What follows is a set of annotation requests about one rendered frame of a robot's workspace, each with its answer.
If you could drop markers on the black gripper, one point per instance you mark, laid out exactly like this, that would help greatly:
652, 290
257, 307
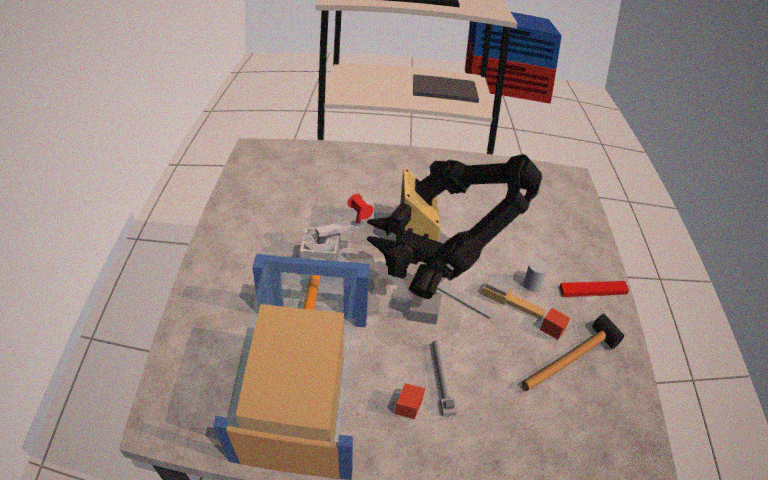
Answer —
396, 224

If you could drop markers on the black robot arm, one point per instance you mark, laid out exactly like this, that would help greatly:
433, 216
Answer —
463, 249

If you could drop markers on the black-headed mallet with wooden handle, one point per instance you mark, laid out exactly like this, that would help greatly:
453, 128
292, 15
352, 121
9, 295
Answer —
606, 331

